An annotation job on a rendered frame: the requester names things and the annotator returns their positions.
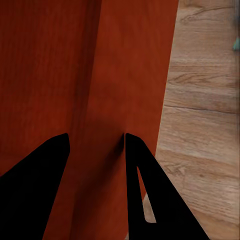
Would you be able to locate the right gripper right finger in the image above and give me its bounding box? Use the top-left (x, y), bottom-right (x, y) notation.
top-left (125, 133), bottom-right (210, 240)

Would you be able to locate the storage box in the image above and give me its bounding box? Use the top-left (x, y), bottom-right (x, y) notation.
top-left (0, 0), bottom-right (179, 240)

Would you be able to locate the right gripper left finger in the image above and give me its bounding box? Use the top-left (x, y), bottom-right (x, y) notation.
top-left (0, 133), bottom-right (70, 240)

